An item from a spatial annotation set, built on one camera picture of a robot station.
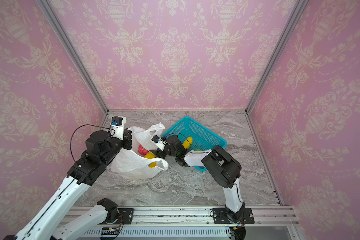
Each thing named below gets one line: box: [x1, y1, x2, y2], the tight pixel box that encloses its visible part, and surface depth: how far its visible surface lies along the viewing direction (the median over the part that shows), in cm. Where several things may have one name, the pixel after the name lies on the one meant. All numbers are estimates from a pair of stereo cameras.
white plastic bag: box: [110, 122, 169, 180], surface depth 72 cm
